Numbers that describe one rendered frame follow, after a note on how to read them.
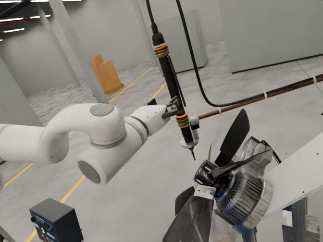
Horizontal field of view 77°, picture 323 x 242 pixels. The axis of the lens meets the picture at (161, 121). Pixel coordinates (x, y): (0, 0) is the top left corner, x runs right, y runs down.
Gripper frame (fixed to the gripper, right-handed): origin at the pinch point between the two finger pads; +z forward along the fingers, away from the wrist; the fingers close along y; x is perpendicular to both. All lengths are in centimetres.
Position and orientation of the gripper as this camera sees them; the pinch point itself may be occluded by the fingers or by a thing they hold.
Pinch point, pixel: (164, 102)
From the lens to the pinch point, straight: 63.5
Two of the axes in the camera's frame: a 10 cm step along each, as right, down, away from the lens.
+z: 4.9, -5.1, 7.0
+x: -3.1, -8.6, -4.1
